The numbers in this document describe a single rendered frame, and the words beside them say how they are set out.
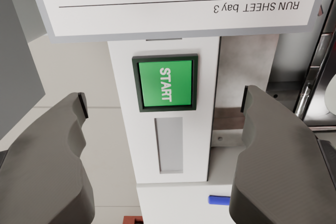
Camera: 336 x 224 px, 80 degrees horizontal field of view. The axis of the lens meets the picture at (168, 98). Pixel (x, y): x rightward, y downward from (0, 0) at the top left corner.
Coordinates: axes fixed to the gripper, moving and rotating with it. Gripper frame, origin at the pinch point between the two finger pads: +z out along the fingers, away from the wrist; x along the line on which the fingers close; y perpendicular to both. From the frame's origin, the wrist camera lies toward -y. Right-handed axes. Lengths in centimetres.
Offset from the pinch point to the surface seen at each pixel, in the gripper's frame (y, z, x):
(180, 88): 3.4, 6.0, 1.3
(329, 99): 9.7, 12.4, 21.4
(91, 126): 87, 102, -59
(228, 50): 3.1, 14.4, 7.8
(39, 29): 5, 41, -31
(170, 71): 1.8, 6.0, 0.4
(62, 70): 43, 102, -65
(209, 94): 4.5, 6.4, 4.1
